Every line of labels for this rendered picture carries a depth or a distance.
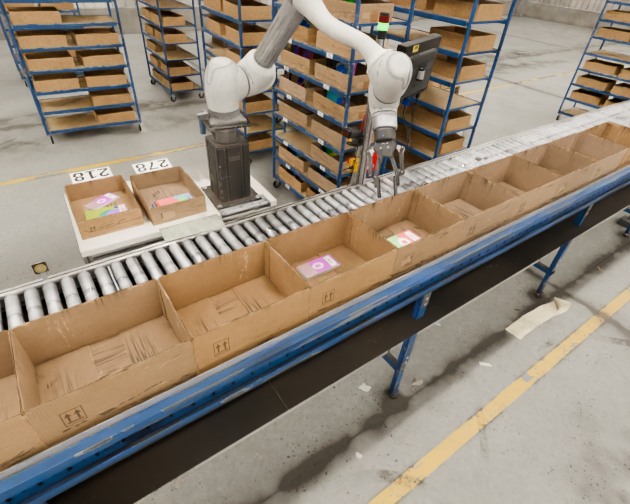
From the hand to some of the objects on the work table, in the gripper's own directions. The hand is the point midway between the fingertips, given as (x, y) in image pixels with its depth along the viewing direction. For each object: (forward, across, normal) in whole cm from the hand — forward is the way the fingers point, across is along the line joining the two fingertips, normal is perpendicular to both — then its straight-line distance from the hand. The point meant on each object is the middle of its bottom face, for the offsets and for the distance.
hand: (386, 188), depth 140 cm
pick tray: (-11, +124, -35) cm, 129 cm away
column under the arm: (-17, +98, -56) cm, 114 cm away
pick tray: (-4, +146, -14) cm, 147 cm away
